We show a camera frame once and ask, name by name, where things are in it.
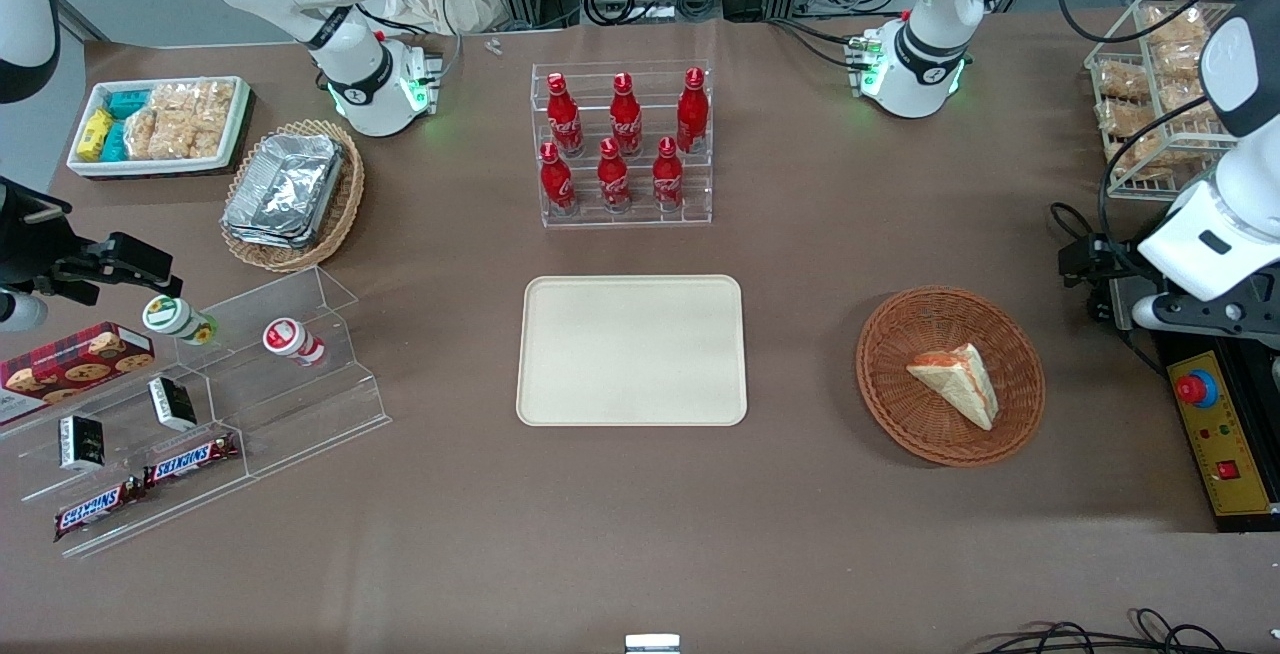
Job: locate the red capped yogurt bottle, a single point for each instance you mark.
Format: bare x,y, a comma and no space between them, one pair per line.
292,340

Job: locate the yellow snack pack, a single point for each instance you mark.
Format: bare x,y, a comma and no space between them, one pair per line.
95,134

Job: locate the red emergency stop button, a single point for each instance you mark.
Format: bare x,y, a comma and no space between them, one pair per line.
1196,389

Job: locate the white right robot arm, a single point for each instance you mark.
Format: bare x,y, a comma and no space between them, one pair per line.
350,74

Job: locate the oval light wicker basket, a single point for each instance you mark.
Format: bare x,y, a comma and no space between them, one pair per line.
345,204

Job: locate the red cola bottle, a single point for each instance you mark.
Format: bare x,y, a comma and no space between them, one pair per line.
692,119
565,124
626,124
613,182
667,179
557,184

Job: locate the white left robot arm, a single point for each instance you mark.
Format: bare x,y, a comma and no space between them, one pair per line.
930,54

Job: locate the triangular sandwich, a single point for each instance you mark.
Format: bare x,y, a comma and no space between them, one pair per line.
960,384

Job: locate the clear bagged rice crackers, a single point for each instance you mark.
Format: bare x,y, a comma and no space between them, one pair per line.
195,99
170,139

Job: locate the small black carton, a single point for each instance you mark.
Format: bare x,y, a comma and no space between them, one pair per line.
82,442
172,404

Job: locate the clear acrylic tiered stand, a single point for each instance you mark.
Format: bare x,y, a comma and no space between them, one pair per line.
300,414

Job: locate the teal snack pack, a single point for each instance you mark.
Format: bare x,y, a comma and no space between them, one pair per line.
114,142
128,102

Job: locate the white rectangular snack tray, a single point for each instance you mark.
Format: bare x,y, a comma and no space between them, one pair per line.
235,134

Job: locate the round brown wicker basket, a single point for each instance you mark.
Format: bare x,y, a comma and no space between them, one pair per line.
900,404

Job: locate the snickers chocolate bar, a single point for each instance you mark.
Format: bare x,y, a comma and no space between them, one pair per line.
95,511
190,460

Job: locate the beige rectangular tray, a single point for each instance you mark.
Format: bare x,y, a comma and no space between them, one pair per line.
630,349

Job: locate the green capped yogurt bottle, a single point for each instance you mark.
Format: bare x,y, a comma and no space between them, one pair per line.
175,319

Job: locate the stacked aluminium foil trays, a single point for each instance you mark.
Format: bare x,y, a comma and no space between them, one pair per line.
285,189

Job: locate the yellow black control box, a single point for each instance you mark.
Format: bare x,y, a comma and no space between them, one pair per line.
1225,454

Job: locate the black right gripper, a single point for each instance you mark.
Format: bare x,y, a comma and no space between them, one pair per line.
30,246

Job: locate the red plaid cookie box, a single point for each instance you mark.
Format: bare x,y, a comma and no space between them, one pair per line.
75,364

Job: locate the bagged brown pastry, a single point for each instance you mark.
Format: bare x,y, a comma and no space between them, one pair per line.
1124,81
1135,156
1180,64
1178,26

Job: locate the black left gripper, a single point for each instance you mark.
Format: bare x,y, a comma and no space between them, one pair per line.
1113,270

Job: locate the clear acrylic bottle rack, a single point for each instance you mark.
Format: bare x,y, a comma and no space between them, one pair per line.
620,219

